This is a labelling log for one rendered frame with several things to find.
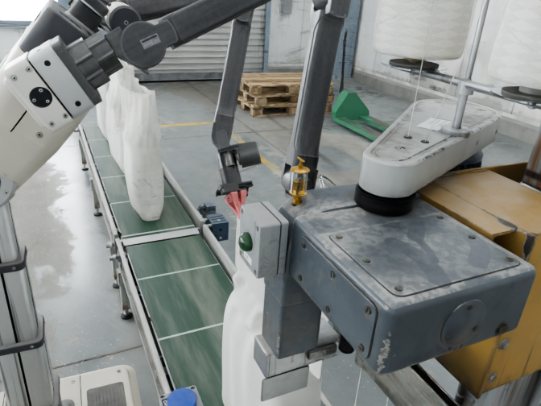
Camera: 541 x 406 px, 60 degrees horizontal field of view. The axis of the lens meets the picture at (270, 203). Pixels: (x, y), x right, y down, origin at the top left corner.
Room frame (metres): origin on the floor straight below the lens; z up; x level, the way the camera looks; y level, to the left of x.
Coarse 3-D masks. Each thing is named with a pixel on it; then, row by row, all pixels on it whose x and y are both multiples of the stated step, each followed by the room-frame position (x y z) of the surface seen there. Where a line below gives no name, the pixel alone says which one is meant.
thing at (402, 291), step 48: (336, 192) 0.68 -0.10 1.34; (288, 240) 0.60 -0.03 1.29; (336, 240) 0.53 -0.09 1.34; (384, 240) 0.54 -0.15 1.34; (432, 240) 0.55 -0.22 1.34; (480, 240) 0.56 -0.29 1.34; (288, 288) 0.59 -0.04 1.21; (336, 288) 0.48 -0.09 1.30; (384, 288) 0.43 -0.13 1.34; (432, 288) 0.44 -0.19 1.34; (480, 288) 0.45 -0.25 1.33; (528, 288) 0.49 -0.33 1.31; (288, 336) 0.60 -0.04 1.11; (384, 336) 0.40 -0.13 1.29; (432, 336) 0.42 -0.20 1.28; (480, 336) 0.46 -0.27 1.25
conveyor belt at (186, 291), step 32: (160, 256) 1.95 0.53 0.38; (192, 256) 1.97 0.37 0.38; (160, 288) 1.69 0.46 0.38; (192, 288) 1.71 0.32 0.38; (224, 288) 1.72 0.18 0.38; (160, 320) 1.48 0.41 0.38; (192, 320) 1.50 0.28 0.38; (160, 352) 1.40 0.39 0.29; (192, 352) 1.32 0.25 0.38; (192, 384) 1.17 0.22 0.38
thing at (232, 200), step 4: (232, 192) 1.19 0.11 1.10; (236, 192) 1.20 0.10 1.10; (228, 196) 1.21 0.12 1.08; (232, 196) 1.19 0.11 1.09; (236, 196) 1.19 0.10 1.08; (228, 200) 1.22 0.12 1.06; (232, 200) 1.21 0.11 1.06; (236, 200) 1.19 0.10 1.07; (228, 204) 1.22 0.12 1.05; (232, 204) 1.22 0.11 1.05; (236, 204) 1.18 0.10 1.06; (232, 208) 1.21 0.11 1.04; (236, 208) 1.21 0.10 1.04; (236, 212) 1.19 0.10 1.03; (240, 212) 1.18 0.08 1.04; (240, 216) 1.17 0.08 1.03
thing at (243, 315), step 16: (240, 208) 1.19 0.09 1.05; (240, 256) 1.18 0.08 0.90; (240, 272) 1.16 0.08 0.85; (240, 288) 1.11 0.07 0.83; (256, 288) 1.04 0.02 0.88; (240, 304) 1.05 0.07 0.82; (256, 304) 1.02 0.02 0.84; (224, 320) 1.10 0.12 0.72; (240, 320) 1.00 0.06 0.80; (256, 320) 0.97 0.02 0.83; (224, 336) 1.09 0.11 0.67; (240, 336) 0.98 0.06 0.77; (224, 352) 1.08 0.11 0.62; (240, 352) 0.97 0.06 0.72; (224, 368) 1.07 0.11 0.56; (240, 368) 0.96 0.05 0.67; (256, 368) 0.88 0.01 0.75; (320, 368) 0.77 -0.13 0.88; (224, 384) 1.06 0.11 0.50; (240, 384) 0.95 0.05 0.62; (256, 384) 0.87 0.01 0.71; (320, 384) 0.85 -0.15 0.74; (224, 400) 1.05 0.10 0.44; (240, 400) 0.94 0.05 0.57; (256, 400) 0.87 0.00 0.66; (272, 400) 0.82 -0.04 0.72; (288, 400) 0.81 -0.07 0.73; (304, 400) 0.82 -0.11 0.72; (320, 400) 0.86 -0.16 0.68
